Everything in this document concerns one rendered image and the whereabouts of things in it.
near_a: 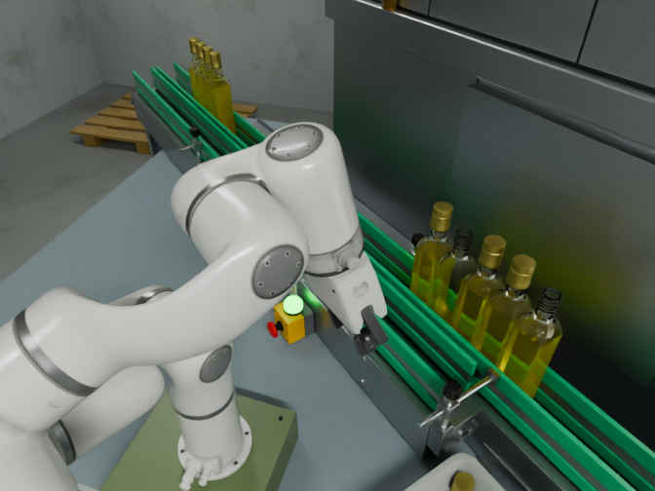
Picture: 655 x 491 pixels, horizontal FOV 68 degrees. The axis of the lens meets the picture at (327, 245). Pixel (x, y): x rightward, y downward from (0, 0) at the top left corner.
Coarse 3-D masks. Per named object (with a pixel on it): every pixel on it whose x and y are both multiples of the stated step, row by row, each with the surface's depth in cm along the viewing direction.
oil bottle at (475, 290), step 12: (468, 276) 83; (480, 276) 81; (468, 288) 83; (480, 288) 81; (492, 288) 81; (468, 300) 84; (480, 300) 82; (456, 312) 88; (468, 312) 85; (480, 312) 83; (456, 324) 89; (468, 324) 87; (480, 324) 85; (468, 336) 88
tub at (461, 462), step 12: (456, 456) 83; (468, 456) 83; (444, 468) 82; (456, 468) 84; (468, 468) 84; (480, 468) 82; (420, 480) 80; (432, 480) 81; (444, 480) 84; (480, 480) 82; (492, 480) 80
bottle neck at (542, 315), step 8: (544, 288) 72; (552, 288) 72; (544, 296) 71; (552, 296) 73; (560, 296) 71; (536, 304) 73; (544, 304) 71; (552, 304) 71; (536, 312) 73; (544, 312) 72; (552, 312) 72; (536, 320) 74; (544, 320) 73; (552, 320) 73
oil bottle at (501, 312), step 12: (504, 288) 80; (492, 300) 79; (504, 300) 78; (516, 300) 77; (528, 300) 78; (492, 312) 80; (504, 312) 78; (516, 312) 77; (492, 324) 81; (504, 324) 79; (480, 336) 85; (492, 336) 82; (504, 336) 80; (480, 348) 86; (492, 348) 83; (504, 348) 81; (492, 360) 84
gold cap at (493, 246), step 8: (488, 240) 78; (496, 240) 78; (504, 240) 78; (488, 248) 77; (496, 248) 77; (504, 248) 77; (480, 256) 80; (488, 256) 78; (496, 256) 78; (488, 264) 79; (496, 264) 79
